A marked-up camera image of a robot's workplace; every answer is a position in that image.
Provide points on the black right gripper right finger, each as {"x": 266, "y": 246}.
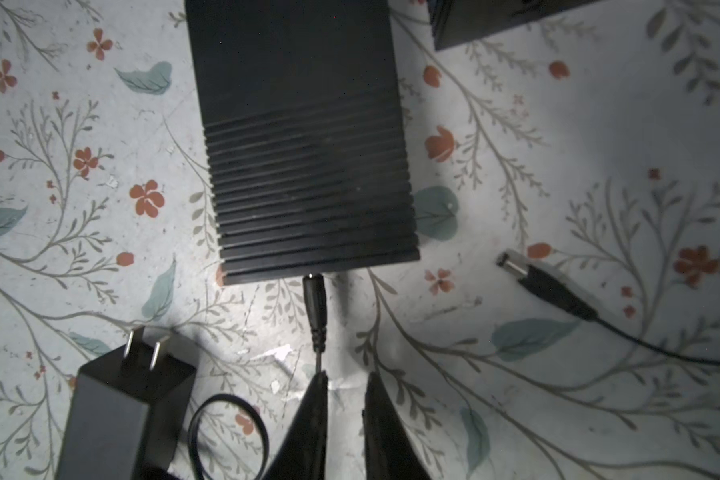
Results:
{"x": 389, "y": 454}

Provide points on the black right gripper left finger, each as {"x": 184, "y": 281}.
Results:
{"x": 302, "y": 455}

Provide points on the black power adapter with cable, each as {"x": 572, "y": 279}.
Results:
{"x": 128, "y": 411}

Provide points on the black network switch blue ports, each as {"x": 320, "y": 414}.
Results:
{"x": 456, "y": 22}

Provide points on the black ribbed network switch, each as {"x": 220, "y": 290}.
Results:
{"x": 303, "y": 129}

